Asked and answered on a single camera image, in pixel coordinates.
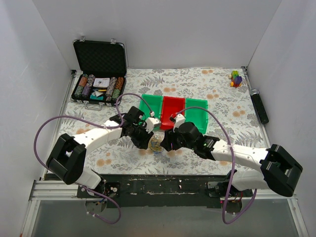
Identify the yellow wire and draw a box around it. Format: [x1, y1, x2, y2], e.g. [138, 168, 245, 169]
[149, 138, 164, 154]

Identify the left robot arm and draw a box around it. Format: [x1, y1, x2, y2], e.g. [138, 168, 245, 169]
[46, 106, 160, 198]

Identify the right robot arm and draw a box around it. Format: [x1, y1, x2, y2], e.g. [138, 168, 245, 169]
[160, 122, 303, 197]

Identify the right green plastic bin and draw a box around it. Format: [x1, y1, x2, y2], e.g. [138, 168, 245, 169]
[185, 98, 208, 134]

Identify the green plastic bin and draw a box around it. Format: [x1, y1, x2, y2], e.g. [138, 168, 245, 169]
[139, 94, 163, 121]
[185, 98, 208, 134]

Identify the red plastic bin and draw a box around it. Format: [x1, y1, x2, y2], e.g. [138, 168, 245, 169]
[160, 96, 185, 130]

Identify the left green plastic bin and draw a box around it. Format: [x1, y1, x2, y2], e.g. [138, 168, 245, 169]
[139, 94, 163, 121]

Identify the floral patterned table mat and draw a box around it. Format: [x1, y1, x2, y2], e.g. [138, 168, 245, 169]
[45, 68, 275, 176]

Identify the playing card deck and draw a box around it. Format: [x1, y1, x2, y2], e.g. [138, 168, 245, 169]
[93, 78, 110, 88]

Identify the black poker chip case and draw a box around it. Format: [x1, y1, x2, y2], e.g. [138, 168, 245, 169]
[71, 37, 128, 111]

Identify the colourful toy block train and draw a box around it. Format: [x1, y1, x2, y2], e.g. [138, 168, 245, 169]
[228, 71, 242, 88]

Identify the black cylindrical flashlight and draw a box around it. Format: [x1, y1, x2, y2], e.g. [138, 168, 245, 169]
[250, 89, 269, 124]

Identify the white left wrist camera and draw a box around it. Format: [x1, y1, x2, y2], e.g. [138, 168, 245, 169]
[145, 117, 161, 133]

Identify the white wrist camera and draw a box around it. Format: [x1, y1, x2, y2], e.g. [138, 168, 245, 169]
[169, 114, 185, 130]
[145, 117, 161, 133]

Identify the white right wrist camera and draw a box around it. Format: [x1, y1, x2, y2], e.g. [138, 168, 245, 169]
[169, 114, 185, 130]

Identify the black table front rail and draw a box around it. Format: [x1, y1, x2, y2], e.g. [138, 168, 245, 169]
[77, 174, 245, 209]

